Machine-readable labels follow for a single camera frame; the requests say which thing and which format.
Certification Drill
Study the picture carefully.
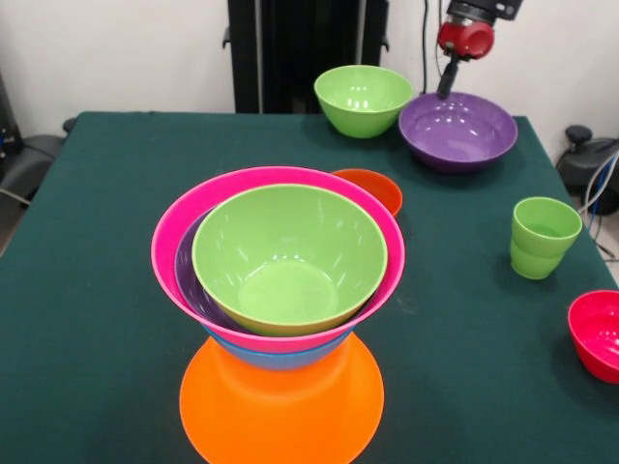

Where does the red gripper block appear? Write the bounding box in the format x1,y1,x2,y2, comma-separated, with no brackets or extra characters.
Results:
436,16,497,101

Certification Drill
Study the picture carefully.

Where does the purple plastic bowl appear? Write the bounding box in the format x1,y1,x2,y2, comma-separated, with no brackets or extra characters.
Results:
398,91,518,174
173,210,252,334

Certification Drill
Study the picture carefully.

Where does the large pink plastic bowl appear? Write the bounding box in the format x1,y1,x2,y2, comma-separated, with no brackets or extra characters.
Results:
150,165,406,354

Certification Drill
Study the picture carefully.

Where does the green plastic bowl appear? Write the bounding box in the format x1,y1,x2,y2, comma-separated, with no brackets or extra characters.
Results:
191,183,389,337
312,66,415,140

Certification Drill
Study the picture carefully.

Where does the blue plastic bowl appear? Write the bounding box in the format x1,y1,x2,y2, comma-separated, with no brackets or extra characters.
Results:
202,323,359,372

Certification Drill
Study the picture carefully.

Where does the large orange plastic bowl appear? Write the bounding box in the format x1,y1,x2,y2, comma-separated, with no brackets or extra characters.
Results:
178,332,387,464

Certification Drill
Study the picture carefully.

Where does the small orange-red plastic bowl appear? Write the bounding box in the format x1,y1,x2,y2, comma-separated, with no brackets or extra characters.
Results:
331,168,404,217

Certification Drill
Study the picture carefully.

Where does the green plastic cup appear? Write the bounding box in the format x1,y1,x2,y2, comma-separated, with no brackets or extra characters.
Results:
510,196,583,280

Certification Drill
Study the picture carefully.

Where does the small red-pink plastic bowl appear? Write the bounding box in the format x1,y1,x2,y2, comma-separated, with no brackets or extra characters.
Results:
567,289,619,386

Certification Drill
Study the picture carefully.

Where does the dark green tablecloth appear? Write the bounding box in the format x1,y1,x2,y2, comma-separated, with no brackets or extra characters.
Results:
0,111,619,464

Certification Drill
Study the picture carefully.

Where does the black hanging cable with plug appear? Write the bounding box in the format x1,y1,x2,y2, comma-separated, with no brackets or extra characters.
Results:
417,0,449,98

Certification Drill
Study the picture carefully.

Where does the black pedestal column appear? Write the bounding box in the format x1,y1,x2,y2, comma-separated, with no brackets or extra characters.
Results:
222,0,391,115

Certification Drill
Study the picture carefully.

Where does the floor cable bundle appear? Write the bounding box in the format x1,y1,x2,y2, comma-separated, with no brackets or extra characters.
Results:
577,154,619,262

